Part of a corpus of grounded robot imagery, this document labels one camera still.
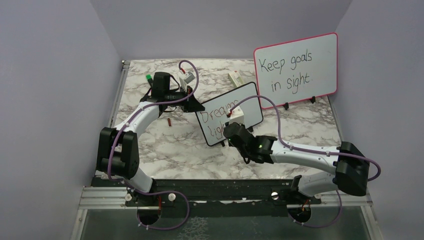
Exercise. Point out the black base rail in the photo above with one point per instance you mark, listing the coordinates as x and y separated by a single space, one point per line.
205 198

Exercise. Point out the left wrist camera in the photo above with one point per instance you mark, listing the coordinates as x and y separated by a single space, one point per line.
185 79

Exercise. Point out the pink framed whiteboard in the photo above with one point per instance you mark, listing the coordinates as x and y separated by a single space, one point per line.
297 70

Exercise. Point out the black framed whiteboard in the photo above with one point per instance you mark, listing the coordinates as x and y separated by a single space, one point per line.
212 120

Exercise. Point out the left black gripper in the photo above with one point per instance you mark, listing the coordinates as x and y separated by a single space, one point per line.
193 105

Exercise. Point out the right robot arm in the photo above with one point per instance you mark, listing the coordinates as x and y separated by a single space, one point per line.
341 168

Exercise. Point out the aluminium side rail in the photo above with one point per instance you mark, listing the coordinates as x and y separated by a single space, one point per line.
111 116

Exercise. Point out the green black highlighter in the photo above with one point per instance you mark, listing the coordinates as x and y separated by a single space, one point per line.
149 78

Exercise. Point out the white whiteboard eraser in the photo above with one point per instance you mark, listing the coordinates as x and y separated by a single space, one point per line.
236 78

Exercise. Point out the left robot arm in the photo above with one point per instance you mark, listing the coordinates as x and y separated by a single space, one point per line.
118 150

